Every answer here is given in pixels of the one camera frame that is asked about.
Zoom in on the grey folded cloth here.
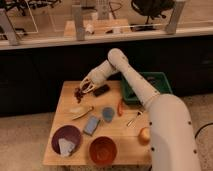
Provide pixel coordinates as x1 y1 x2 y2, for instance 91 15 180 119
58 138 75 157

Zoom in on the orange carrot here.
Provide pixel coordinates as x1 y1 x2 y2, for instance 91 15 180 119
117 99 123 117

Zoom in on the blue sponge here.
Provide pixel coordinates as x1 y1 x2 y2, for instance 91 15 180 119
83 116 100 135

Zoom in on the blue cup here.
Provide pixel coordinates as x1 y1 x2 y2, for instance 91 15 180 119
102 107 115 122

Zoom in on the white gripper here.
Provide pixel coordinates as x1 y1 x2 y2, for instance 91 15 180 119
80 69 104 94

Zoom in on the black office chair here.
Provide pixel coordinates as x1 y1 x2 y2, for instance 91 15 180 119
131 0 174 24

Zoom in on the yellow banana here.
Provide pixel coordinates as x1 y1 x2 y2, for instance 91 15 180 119
70 106 94 120

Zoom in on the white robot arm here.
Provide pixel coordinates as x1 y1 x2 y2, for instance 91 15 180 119
80 48 201 171

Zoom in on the wooden table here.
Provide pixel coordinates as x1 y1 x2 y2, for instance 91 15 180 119
43 81 151 166

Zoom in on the red yellow apple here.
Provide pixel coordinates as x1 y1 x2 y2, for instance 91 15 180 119
138 127 150 145

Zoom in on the red bowl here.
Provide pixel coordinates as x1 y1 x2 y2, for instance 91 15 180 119
89 136 117 166

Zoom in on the green plastic bin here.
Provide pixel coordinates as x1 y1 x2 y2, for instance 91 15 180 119
120 72 173 105

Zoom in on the black tool in bin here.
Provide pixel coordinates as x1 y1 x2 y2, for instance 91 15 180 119
147 77 156 84

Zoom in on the dark purple plate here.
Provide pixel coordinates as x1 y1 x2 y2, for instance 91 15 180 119
51 125 82 154

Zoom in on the black rectangular block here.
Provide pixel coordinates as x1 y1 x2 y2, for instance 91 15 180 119
93 84 110 97

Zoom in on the metal spoon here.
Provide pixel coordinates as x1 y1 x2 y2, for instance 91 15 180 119
127 111 143 127

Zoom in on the black cable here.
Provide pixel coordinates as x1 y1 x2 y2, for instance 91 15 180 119
194 122 213 139

